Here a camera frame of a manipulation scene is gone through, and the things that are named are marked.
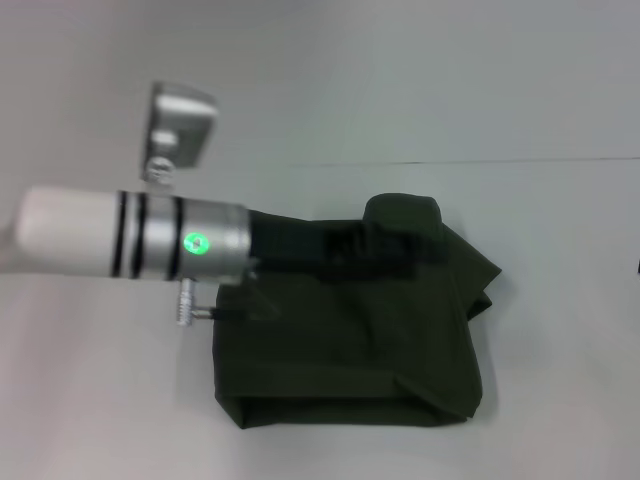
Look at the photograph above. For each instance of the dark green t-shirt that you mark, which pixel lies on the dark green t-shirt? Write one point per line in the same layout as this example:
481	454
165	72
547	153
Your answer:
360	340

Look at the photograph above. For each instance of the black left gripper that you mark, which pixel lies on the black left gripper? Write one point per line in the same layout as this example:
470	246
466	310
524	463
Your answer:
300	242

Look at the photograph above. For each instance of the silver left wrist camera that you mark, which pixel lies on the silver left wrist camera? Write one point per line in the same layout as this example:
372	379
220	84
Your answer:
177	132

